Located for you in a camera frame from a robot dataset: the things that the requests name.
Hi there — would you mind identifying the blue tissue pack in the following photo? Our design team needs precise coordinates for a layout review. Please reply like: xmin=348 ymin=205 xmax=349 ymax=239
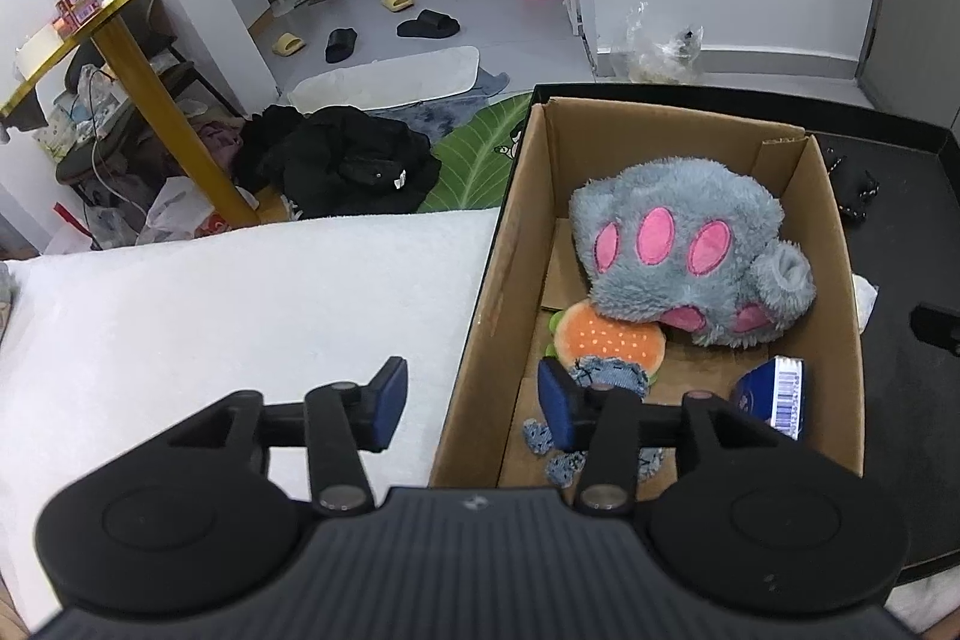
xmin=729 ymin=356 xmax=805 ymax=440

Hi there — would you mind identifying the white fluffy blanket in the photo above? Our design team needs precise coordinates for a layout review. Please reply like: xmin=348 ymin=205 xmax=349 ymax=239
xmin=2 ymin=209 xmax=498 ymax=627

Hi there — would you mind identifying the black clothes pile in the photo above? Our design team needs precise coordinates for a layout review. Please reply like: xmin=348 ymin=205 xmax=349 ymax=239
xmin=231 ymin=106 xmax=441 ymax=220

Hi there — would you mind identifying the grey plush paw glove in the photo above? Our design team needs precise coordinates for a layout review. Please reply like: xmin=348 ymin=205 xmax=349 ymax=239
xmin=568 ymin=158 xmax=817 ymax=347

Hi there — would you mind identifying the plush hamburger toy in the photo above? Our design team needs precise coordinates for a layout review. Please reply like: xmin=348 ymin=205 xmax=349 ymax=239
xmin=545 ymin=301 xmax=667 ymax=398

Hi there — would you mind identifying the yellow slipper left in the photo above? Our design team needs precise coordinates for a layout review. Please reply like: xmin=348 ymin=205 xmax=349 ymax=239
xmin=272 ymin=32 xmax=306 ymax=57

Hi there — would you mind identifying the clear plastic bag with bowl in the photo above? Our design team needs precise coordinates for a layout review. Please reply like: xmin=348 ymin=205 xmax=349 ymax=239
xmin=620 ymin=3 xmax=704 ymax=85

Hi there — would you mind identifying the black slipper left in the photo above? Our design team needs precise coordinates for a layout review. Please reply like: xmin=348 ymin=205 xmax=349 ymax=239
xmin=324 ymin=28 xmax=358 ymax=65

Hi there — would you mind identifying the blue-grey shaggy rug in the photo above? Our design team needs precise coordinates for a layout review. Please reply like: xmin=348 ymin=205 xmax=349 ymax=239
xmin=373 ymin=68 xmax=511 ymax=145

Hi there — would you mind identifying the black stitched plush toy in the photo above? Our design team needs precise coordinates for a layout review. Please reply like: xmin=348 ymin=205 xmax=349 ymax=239
xmin=815 ymin=135 xmax=880 ymax=229

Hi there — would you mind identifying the yellow round side table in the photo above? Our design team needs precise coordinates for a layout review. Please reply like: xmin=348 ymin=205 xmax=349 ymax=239
xmin=2 ymin=0 xmax=259 ymax=229

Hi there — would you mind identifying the grey wardrobe cabinet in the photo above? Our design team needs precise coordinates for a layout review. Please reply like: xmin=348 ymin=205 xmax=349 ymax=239
xmin=857 ymin=0 xmax=958 ymax=133

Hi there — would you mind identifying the black shallow tray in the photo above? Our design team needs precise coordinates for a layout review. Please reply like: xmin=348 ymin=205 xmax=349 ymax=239
xmin=467 ymin=83 xmax=960 ymax=587

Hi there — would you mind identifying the brown cardboard box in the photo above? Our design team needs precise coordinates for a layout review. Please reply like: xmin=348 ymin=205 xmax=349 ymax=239
xmin=431 ymin=97 xmax=866 ymax=487

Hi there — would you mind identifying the blue-grey plush toy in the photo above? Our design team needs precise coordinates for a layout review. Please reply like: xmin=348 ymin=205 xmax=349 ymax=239
xmin=522 ymin=352 xmax=667 ymax=489

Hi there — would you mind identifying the white kitchen cabinet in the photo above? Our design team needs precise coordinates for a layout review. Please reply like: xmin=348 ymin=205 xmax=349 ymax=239
xmin=161 ymin=0 xmax=280 ymax=113

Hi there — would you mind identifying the yellow slipper near door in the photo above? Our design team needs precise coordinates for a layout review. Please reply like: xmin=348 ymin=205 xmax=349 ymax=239
xmin=381 ymin=0 xmax=415 ymax=13

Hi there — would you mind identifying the cream floor mat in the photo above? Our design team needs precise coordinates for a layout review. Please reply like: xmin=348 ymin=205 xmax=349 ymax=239
xmin=286 ymin=46 xmax=480 ymax=115

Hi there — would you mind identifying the white soft pouch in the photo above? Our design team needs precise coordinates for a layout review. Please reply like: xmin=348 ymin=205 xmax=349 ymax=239
xmin=853 ymin=275 xmax=878 ymax=333

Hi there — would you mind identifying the green cartoon leaf rug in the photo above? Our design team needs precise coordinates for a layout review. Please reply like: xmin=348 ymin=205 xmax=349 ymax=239
xmin=420 ymin=94 xmax=530 ymax=213

